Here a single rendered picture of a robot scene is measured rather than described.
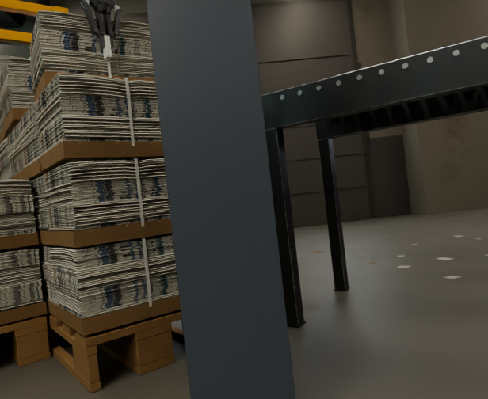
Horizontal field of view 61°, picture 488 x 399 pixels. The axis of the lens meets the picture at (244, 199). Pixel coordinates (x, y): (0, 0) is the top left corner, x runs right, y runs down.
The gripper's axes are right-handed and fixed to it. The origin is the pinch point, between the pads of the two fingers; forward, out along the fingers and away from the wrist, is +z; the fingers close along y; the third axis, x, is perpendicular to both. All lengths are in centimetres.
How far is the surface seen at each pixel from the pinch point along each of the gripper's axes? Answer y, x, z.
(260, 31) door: -324, -286, -176
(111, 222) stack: 9, 11, 53
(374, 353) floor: -44, 51, 97
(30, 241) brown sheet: 22, -29, 56
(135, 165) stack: 0.3, 11.4, 37.9
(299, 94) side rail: -51, 29, 19
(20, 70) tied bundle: 16, -47, -7
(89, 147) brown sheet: 12.2, 11.3, 32.7
